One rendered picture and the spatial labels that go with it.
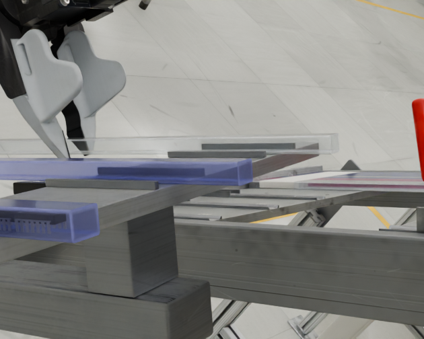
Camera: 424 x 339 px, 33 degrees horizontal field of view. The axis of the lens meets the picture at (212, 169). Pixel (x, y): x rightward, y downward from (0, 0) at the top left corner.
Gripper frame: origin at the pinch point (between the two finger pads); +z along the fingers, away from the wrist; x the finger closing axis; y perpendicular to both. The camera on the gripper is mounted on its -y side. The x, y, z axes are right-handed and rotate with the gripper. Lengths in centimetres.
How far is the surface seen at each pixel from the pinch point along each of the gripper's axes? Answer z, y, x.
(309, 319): 56, -69, 153
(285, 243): 12.1, 10.3, 9.2
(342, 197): 13.0, -1.0, 48.0
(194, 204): 8.2, -12.1, 31.1
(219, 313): 33, -49, 82
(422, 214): 12.6, 20.5, 11.5
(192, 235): 9.9, 1.5, 10.0
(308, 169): 9, -17, 75
